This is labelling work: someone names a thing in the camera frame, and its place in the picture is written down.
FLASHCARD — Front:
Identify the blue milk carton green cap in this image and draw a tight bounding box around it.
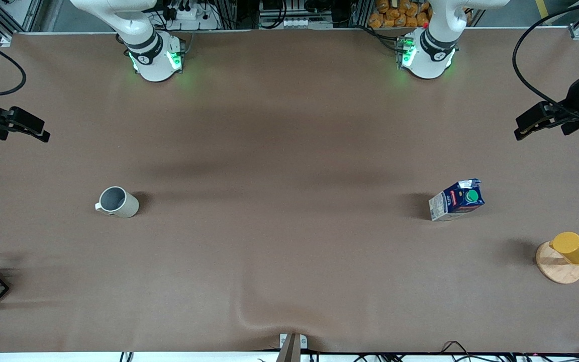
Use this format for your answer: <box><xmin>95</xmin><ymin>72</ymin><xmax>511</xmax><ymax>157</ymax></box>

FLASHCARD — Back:
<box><xmin>429</xmin><ymin>178</ymin><xmax>485</xmax><ymax>222</ymax></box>

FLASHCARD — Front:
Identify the grey ceramic mug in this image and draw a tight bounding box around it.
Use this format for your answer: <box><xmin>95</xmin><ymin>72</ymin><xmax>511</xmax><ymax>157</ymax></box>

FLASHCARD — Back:
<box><xmin>94</xmin><ymin>186</ymin><xmax>140</xmax><ymax>219</ymax></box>

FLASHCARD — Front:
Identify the yellow plastic cup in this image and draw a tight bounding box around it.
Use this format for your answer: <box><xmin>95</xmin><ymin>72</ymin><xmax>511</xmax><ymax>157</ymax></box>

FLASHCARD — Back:
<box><xmin>549</xmin><ymin>232</ymin><xmax>579</xmax><ymax>265</ymax></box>

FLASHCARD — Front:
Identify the round wooden cup stand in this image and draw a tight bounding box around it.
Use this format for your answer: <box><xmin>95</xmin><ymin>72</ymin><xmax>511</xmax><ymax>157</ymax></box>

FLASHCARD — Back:
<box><xmin>536</xmin><ymin>241</ymin><xmax>579</xmax><ymax>285</ymax></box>

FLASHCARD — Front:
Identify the bag of orange buns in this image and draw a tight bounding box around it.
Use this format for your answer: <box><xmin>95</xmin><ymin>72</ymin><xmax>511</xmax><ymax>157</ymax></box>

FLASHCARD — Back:
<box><xmin>368</xmin><ymin>0</ymin><xmax>433</xmax><ymax>29</ymax></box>

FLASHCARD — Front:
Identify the white power strip with plugs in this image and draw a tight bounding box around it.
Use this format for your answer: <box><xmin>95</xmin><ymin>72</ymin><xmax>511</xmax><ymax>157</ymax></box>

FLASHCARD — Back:
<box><xmin>164</xmin><ymin>0</ymin><xmax>220</xmax><ymax>31</ymax></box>

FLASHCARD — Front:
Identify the long white power strip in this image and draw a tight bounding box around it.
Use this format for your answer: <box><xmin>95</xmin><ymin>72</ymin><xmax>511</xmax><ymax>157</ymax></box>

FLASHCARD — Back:
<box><xmin>282</xmin><ymin>18</ymin><xmax>333</xmax><ymax>29</ymax></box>

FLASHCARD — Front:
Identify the brown table cover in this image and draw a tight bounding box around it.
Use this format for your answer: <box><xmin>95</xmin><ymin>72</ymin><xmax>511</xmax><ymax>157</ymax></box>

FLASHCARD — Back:
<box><xmin>0</xmin><ymin>28</ymin><xmax>579</xmax><ymax>353</ymax></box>

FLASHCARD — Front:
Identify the metal table bracket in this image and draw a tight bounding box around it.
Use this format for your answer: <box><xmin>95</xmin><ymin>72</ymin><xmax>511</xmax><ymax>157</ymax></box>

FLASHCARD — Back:
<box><xmin>275</xmin><ymin>333</ymin><xmax>308</xmax><ymax>362</ymax></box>

